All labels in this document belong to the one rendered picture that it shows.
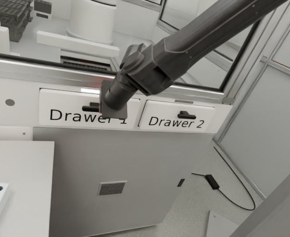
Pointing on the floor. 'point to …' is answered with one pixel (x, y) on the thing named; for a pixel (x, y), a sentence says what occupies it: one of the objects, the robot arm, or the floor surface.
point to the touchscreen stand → (267, 213)
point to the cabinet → (111, 174)
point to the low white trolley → (22, 185)
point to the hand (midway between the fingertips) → (105, 111)
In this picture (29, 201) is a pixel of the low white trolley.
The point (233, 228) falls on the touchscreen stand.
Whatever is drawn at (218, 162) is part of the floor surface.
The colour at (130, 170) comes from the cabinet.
